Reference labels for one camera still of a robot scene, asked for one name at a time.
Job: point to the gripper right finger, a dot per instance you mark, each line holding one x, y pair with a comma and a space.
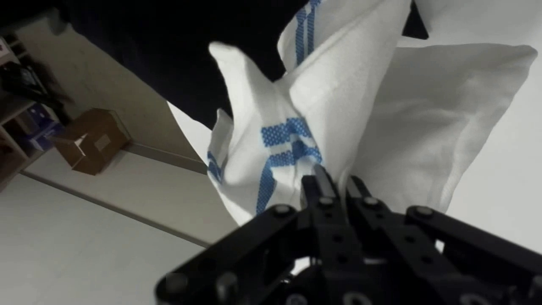
427, 245

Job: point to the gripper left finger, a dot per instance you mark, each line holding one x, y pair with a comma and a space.
271, 241

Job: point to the white tea towel blue stripes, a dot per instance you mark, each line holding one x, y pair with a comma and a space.
338, 110

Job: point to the brown cardboard box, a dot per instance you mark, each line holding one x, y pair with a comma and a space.
91, 142

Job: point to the wooden shelf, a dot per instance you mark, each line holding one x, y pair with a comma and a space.
21, 110

